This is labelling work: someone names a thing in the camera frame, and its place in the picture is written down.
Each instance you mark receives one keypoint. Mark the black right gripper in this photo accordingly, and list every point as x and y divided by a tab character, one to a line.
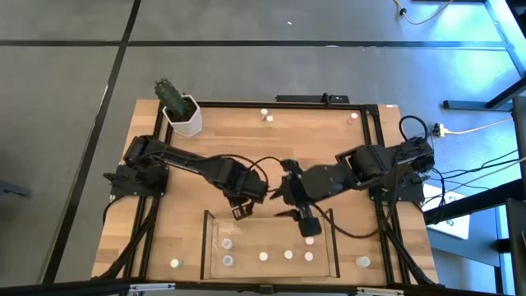
300	191

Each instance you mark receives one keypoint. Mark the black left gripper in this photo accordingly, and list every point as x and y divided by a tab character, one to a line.
251	188

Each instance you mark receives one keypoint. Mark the yellow bottle white cap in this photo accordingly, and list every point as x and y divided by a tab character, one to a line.
269	119
263	256

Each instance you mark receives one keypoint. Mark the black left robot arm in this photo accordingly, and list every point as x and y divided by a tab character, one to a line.
185	158

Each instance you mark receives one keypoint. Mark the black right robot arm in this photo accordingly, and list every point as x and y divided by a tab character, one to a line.
370	166

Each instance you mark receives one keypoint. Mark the clear acrylic shelf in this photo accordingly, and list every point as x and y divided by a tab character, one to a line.
267	238

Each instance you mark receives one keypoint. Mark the small bottles top centre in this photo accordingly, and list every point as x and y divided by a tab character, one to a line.
264	112

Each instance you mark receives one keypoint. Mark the white hexagonal plant pot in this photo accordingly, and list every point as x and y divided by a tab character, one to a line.
191	125

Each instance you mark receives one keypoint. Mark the black power strip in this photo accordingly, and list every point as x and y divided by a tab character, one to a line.
304	98

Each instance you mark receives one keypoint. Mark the green cactus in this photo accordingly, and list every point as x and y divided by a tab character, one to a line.
170	98

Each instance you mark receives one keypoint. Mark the yellow power adapter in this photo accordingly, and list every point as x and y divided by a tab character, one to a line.
440	130

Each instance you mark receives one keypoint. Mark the white printed paper sheet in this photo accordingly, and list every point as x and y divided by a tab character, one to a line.
458	230

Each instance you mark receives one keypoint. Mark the black metal floor bar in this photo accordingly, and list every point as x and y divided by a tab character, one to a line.
472	202

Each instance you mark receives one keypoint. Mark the dark metal table foot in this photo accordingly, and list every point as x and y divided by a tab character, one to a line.
472	104

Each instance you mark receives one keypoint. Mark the black rig beam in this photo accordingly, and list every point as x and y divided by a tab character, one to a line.
61	290

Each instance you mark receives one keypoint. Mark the grey furniture foot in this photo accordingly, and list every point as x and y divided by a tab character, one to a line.
12	190

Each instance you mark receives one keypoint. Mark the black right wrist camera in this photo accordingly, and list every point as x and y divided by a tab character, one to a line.
310	227

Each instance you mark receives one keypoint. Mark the black aluminium table frame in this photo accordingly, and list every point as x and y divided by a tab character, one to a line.
312	105

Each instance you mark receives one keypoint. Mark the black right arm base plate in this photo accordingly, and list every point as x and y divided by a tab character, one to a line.
411	193

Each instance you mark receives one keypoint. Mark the silver aluminium rail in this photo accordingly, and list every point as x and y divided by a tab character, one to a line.
380	291
152	287

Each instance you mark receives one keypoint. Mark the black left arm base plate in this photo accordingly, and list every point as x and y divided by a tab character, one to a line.
119	187

